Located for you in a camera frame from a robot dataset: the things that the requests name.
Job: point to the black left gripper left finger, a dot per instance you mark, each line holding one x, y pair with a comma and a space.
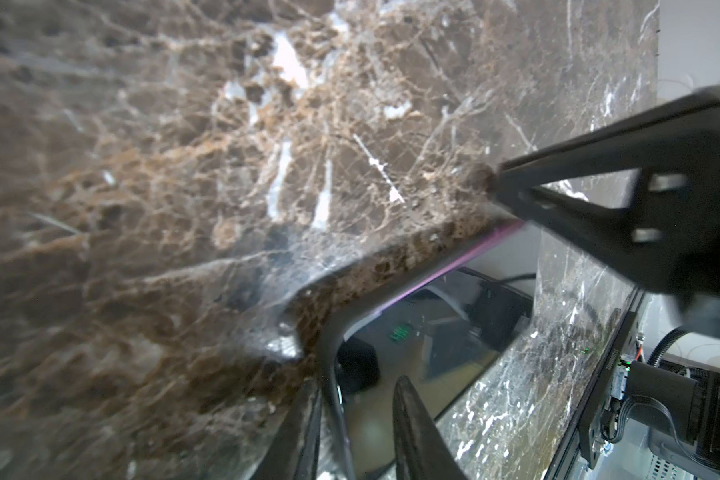
294, 451

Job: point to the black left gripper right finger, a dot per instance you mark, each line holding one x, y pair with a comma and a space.
420, 451

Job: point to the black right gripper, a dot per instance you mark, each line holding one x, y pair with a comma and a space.
666, 237

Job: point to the black phone case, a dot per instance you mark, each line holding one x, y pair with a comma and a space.
336, 336

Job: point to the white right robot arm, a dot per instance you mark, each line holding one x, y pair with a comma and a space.
681, 407

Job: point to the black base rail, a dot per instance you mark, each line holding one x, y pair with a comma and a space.
582, 443

